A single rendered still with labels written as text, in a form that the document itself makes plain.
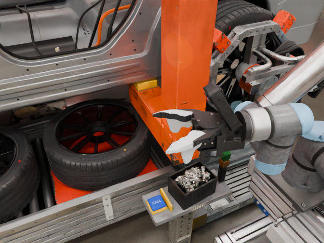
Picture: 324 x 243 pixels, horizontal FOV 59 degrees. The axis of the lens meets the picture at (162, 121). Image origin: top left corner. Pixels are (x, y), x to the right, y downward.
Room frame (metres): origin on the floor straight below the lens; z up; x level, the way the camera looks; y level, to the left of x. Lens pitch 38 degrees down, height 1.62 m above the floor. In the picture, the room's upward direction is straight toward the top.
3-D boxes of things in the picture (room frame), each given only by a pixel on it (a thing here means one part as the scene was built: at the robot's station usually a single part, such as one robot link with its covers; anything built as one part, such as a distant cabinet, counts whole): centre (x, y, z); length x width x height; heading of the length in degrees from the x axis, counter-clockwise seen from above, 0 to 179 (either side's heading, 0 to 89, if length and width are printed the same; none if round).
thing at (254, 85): (1.18, -0.41, 0.93); 0.09 x 0.05 x 0.05; 25
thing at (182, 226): (0.90, -0.10, 0.21); 0.10 x 0.10 x 0.42; 25
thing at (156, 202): (0.84, 0.03, 0.47); 0.07 x 0.07 x 0.02; 25
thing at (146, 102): (1.44, 0.04, 0.69); 0.52 x 0.17 x 0.35; 25
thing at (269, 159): (0.54, -0.28, 1.12); 0.11 x 0.08 x 0.11; 11
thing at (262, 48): (1.37, -0.62, 1.03); 0.19 x 0.18 x 0.11; 25
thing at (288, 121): (0.52, -0.28, 1.21); 0.11 x 0.08 x 0.09; 101
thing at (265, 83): (1.37, -0.51, 0.85); 0.21 x 0.14 x 0.14; 25
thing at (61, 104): (2.20, 1.17, 0.02); 0.52 x 0.42 x 0.04; 109
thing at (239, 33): (1.44, -0.48, 0.85); 0.54 x 0.07 x 0.54; 115
